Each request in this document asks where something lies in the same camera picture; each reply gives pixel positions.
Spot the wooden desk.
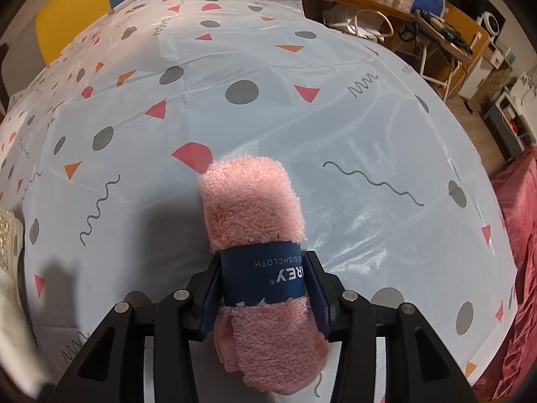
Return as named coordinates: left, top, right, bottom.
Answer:
left=300, top=0, right=416, bottom=21

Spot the white cabinet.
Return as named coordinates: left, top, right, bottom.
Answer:
left=457, top=46, right=508, bottom=101

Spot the gold embossed tissue box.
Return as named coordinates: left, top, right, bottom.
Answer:
left=0, top=208, right=23, bottom=269

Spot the pink fluffy dishcloth roll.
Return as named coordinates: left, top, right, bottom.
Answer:
left=198, top=156, right=333, bottom=396

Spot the grey shelf unit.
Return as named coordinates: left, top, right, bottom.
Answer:
left=482, top=86, right=531, bottom=162

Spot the black tool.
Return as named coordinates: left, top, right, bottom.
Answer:
left=422, top=10, right=475, bottom=55

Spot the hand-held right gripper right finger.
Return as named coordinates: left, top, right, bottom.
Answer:
left=306, top=252, right=479, bottom=403

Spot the white folding stool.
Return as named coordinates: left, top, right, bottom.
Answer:
left=413, top=8, right=475, bottom=101

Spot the white handled bag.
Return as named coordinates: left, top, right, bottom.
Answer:
left=325, top=6, right=395, bottom=43

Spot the white round fan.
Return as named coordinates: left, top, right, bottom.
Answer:
left=478, top=10, right=504, bottom=36

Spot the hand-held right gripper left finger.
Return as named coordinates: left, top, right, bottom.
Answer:
left=38, top=255, right=223, bottom=403

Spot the white flower print board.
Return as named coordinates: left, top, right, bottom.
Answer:
left=514, top=71, right=537, bottom=105

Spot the grey yellow blue sofa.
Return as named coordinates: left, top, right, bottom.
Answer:
left=0, top=0, right=198, bottom=105

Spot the pink blanket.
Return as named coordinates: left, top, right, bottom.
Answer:
left=472, top=143, right=537, bottom=401

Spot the wooden board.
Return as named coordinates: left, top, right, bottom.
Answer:
left=442, top=2, right=491, bottom=101

